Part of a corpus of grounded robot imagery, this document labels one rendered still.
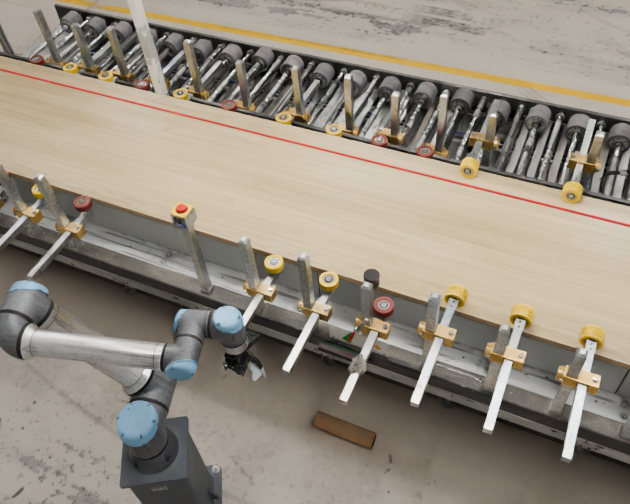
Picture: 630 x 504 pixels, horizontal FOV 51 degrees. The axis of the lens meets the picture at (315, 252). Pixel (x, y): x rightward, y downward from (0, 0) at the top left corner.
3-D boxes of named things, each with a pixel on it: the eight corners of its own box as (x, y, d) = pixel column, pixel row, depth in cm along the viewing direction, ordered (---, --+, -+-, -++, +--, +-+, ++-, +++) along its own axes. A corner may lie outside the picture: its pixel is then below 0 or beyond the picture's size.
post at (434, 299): (429, 371, 259) (438, 300, 222) (420, 368, 260) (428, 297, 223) (431, 364, 261) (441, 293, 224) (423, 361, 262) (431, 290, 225)
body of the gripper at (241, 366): (224, 371, 227) (218, 352, 218) (236, 351, 232) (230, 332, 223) (244, 378, 225) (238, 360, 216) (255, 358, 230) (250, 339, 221)
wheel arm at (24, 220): (-9, 265, 294) (-13, 259, 291) (-15, 262, 296) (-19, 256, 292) (52, 200, 319) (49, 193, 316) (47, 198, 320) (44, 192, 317)
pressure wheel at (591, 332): (574, 340, 236) (591, 352, 237) (590, 333, 230) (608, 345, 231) (577, 327, 239) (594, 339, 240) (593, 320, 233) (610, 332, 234)
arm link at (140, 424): (122, 457, 243) (107, 437, 230) (135, 414, 254) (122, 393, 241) (162, 460, 241) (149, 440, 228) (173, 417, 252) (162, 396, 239)
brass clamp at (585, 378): (594, 396, 222) (598, 389, 218) (554, 383, 227) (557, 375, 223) (597, 381, 226) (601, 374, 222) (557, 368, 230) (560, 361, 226)
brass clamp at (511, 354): (520, 372, 230) (523, 364, 226) (482, 359, 234) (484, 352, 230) (524, 357, 234) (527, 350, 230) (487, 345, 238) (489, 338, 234)
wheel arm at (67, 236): (35, 282, 288) (31, 276, 284) (29, 280, 289) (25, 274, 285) (94, 214, 312) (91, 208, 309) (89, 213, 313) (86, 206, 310)
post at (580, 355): (555, 423, 247) (587, 357, 211) (546, 419, 249) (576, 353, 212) (557, 415, 249) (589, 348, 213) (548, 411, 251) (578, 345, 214)
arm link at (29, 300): (149, 418, 255) (-17, 320, 211) (161, 378, 266) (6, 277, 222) (177, 412, 248) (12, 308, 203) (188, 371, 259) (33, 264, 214)
